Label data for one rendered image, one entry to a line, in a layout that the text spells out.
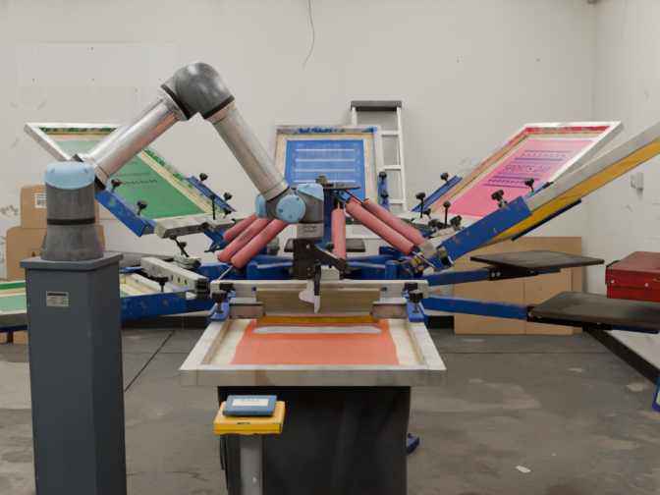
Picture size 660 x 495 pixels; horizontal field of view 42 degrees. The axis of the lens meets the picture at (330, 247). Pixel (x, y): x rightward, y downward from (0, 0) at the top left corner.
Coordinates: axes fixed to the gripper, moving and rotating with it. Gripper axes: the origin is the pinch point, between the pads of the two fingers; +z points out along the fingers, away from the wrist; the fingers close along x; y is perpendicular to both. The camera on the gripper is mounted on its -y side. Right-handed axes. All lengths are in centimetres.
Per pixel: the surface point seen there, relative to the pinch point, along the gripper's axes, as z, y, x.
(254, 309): 0.4, 18.1, 2.7
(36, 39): -122, 220, -412
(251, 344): 5.3, 17.0, 23.5
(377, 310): 0.7, -17.0, 2.6
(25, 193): -9, 217, -366
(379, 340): 5.3, -16.7, 19.2
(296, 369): 2, 4, 60
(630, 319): 6, -93, -9
